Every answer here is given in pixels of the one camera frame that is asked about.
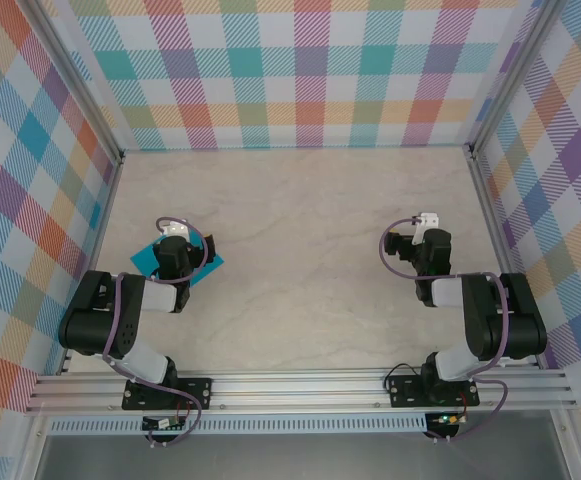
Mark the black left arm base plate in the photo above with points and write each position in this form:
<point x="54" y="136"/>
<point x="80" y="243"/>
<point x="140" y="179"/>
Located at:
<point x="200" y="392"/>

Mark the aluminium table edge rail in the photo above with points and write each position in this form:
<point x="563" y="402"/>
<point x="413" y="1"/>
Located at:
<point x="495" y="225"/>
<point x="104" y="225"/>

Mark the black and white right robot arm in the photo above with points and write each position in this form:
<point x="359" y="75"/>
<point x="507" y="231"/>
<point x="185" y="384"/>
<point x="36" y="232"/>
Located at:
<point x="510" y="320"/>

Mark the black adapter box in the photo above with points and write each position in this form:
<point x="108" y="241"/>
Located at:
<point x="162" y="424"/>

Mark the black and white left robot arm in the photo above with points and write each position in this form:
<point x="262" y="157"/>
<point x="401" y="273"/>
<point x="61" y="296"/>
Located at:
<point x="95" y="315"/>

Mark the grey metal shelf panel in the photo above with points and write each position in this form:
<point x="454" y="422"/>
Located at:
<point x="295" y="460"/>

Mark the long aluminium mounting rail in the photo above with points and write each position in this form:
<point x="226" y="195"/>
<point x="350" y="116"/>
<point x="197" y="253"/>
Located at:
<point x="295" y="390"/>

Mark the small green-lit circuit board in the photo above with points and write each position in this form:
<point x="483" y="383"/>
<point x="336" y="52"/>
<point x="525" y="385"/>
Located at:
<point x="445" y="419"/>

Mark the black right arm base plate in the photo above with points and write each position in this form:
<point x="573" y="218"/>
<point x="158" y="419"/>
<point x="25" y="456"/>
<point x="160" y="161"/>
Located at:
<point x="405" y="392"/>

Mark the aluminium frame post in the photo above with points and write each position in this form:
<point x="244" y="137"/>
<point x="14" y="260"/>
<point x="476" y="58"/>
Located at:
<point x="514" y="75"/>
<point x="72" y="75"/>

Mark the aluminium frame bar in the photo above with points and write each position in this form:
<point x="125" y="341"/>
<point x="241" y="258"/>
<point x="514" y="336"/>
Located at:
<point x="570" y="450"/>
<point x="30" y="450"/>

